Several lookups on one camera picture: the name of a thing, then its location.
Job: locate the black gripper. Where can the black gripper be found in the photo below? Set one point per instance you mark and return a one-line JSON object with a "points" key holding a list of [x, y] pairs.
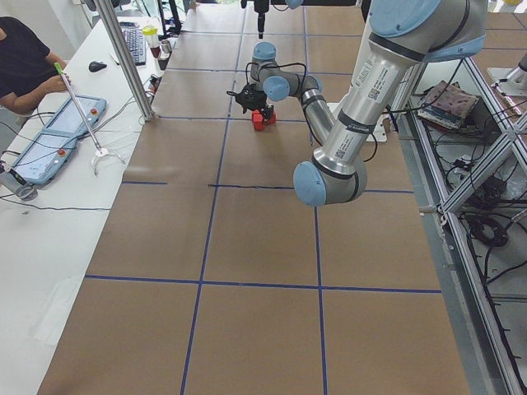
{"points": [[261, 7], [264, 108]]}

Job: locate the aluminium frame post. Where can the aluminium frame post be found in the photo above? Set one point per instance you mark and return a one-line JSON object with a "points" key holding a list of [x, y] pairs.
{"points": [[111, 23]]}

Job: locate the stack of magazines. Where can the stack of magazines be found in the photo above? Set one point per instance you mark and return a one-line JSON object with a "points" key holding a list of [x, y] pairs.
{"points": [[447, 105]]}

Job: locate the red block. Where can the red block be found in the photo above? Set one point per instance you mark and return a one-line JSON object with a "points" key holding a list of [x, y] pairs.
{"points": [[272, 119], [258, 121]]}

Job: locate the upper teach pendant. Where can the upper teach pendant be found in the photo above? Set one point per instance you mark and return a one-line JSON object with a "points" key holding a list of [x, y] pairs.
{"points": [[67, 121]]}

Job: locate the teach pendant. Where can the teach pendant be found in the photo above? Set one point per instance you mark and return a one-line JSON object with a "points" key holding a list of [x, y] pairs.
{"points": [[44, 157], [67, 121]]}

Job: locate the black computer mouse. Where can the black computer mouse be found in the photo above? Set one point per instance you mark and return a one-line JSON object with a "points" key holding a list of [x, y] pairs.
{"points": [[96, 66]]}

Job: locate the black keyboard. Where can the black keyboard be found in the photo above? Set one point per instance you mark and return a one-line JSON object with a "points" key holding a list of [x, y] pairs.
{"points": [[136, 43]]}

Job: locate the long grabber stick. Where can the long grabber stick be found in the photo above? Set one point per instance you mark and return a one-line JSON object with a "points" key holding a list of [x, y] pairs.
{"points": [[101, 152]]}

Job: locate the lower teach pendant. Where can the lower teach pendant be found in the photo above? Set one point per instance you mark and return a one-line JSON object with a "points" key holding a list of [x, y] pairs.
{"points": [[44, 157]]}

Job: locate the person in black shirt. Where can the person in black shirt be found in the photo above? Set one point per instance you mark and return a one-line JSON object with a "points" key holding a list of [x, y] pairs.
{"points": [[28, 71]]}

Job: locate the yellow lid cup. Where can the yellow lid cup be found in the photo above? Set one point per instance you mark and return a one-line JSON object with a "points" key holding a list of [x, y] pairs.
{"points": [[152, 39]]}

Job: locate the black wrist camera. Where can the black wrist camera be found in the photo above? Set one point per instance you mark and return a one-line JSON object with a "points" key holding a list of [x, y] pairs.
{"points": [[247, 97]]}

